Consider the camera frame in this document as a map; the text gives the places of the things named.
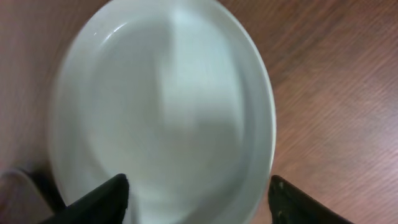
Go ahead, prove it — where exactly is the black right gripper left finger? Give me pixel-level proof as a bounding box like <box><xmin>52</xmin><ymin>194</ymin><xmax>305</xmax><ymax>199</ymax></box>
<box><xmin>40</xmin><ymin>174</ymin><xmax>129</xmax><ymax>224</ymax></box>

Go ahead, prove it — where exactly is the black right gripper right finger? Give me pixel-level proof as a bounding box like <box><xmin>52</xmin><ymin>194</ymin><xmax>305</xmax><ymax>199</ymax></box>
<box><xmin>268</xmin><ymin>175</ymin><xmax>352</xmax><ymax>224</ymax></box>

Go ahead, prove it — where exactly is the white plate with yellow stain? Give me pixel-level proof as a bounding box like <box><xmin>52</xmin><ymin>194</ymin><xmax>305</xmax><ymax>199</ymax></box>
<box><xmin>48</xmin><ymin>0</ymin><xmax>276</xmax><ymax>223</ymax></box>

